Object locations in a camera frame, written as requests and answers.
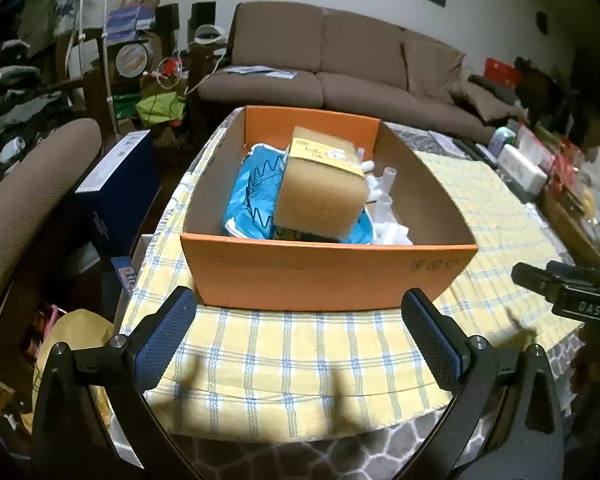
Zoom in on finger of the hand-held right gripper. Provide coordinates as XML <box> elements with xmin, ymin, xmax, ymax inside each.
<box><xmin>511</xmin><ymin>261</ymin><xmax>561</xmax><ymax>303</ymax></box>

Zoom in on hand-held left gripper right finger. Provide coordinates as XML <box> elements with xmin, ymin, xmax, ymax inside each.
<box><xmin>401</xmin><ymin>287</ymin><xmax>566</xmax><ymax>480</ymax></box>

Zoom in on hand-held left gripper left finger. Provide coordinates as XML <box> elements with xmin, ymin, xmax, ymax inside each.
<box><xmin>30</xmin><ymin>286</ymin><xmax>197</xmax><ymax>480</ymax></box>

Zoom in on orange cardboard box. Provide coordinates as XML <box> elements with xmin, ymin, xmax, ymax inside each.
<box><xmin>180</xmin><ymin>105</ymin><xmax>480</xmax><ymax>311</ymax></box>

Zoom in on white plastic pipe fitting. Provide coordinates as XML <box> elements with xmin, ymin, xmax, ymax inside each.
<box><xmin>369</xmin><ymin>196</ymin><xmax>398</xmax><ymax>226</ymax></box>
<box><xmin>356</xmin><ymin>147</ymin><xmax>377</xmax><ymax>175</ymax></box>
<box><xmin>367</xmin><ymin>166</ymin><xmax>399</xmax><ymax>206</ymax></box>

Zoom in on blue mesh pouch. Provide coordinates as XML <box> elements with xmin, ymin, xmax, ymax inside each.
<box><xmin>222</xmin><ymin>144</ymin><xmax>376</xmax><ymax>245</ymax></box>

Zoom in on yellow gift box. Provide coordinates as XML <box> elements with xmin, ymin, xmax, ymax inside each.
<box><xmin>272</xmin><ymin>126</ymin><xmax>371</xmax><ymax>241</ymax></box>

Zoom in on wicker basket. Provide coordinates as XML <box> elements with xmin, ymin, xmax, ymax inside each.
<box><xmin>542</xmin><ymin>192</ymin><xmax>600</xmax><ymax>268</ymax></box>

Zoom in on yellow bag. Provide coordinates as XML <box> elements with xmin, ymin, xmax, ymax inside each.
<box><xmin>32</xmin><ymin>308</ymin><xmax>116</xmax><ymax>411</ymax></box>

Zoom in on small blue printed box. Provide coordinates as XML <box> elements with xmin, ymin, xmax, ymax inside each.
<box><xmin>111</xmin><ymin>256</ymin><xmax>136</xmax><ymax>291</ymax></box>

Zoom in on white tissue box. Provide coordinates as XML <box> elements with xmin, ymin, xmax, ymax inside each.
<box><xmin>496</xmin><ymin>144</ymin><xmax>548</xmax><ymax>195</ymax></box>

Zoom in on pile of colourful packets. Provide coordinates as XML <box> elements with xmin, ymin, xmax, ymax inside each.
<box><xmin>517</xmin><ymin>125</ymin><xmax>581</xmax><ymax>187</ymax></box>

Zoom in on yellow plaid cloth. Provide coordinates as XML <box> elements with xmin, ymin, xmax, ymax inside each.
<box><xmin>115</xmin><ymin>150</ymin><xmax>588</xmax><ymax>443</ymax></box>

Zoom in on black remote control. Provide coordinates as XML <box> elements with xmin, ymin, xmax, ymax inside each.
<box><xmin>455</xmin><ymin>140</ymin><xmax>497</xmax><ymax>167</ymax></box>

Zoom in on green purple container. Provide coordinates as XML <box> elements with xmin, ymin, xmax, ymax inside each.
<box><xmin>490</xmin><ymin>127</ymin><xmax>517</xmax><ymax>153</ymax></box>

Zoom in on purple notebook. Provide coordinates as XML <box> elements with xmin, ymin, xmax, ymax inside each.
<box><xmin>427</xmin><ymin>130</ymin><xmax>461</xmax><ymax>154</ymax></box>

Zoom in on dark blue carton box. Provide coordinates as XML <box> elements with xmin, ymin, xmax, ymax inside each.
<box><xmin>75</xmin><ymin>130</ymin><xmax>162</xmax><ymax>258</ymax></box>

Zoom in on brown cushion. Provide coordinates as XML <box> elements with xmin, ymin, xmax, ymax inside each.
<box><xmin>450</xmin><ymin>80</ymin><xmax>526</xmax><ymax>124</ymax></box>

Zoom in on brown armchair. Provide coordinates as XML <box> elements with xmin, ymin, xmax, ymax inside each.
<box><xmin>0</xmin><ymin>117</ymin><xmax>103</xmax><ymax>326</ymax></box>

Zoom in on dark cloth roll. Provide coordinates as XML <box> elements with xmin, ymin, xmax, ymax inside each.
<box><xmin>467</xmin><ymin>74</ymin><xmax>511</xmax><ymax>94</ymax></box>

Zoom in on red bag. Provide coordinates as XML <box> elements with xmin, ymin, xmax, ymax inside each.
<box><xmin>485</xmin><ymin>57</ymin><xmax>524</xmax><ymax>87</ymax></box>

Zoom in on green plastic bag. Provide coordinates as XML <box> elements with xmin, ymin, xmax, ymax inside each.
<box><xmin>136</xmin><ymin>92</ymin><xmax>189</xmax><ymax>129</ymax></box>

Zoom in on pile of clothes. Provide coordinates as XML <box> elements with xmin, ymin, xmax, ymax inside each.
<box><xmin>0</xmin><ymin>42</ymin><xmax>77</xmax><ymax>202</ymax></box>

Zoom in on red white toy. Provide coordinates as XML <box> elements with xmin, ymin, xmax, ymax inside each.
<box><xmin>157</xmin><ymin>57</ymin><xmax>186</xmax><ymax>81</ymax></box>

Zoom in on brown sofa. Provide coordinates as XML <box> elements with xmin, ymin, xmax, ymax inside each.
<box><xmin>195</xmin><ymin>2</ymin><xmax>526</xmax><ymax>143</ymax></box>

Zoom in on round printed tin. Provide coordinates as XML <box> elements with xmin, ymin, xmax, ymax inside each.
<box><xmin>115</xmin><ymin>42</ymin><xmax>149</xmax><ymax>79</ymax></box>

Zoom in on white papers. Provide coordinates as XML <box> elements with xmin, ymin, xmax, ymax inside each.
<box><xmin>225</xmin><ymin>65</ymin><xmax>299</xmax><ymax>81</ymax></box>

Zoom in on white clothes rack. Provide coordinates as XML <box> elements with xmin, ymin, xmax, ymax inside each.
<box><xmin>67</xmin><ymin>0</ymin><xmax>117</xmax><ymax>132</ymax></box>

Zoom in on white round appliance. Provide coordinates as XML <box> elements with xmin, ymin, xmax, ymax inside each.
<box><xmin>192</xmin><ymin>25</ymin><xmax>229</xmax><ymax>46</ymax></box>

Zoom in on blue carton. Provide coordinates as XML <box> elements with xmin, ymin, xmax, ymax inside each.
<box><xmin>107</xmin><ymin>7</ymin><xmax>156</xmax><ymax>41</ymax></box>

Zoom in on black speaker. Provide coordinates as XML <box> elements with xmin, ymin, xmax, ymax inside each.
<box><xmin>190</xmin><ymin>1</ymin><xmax>217</xmax><ymax>29</ymax></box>

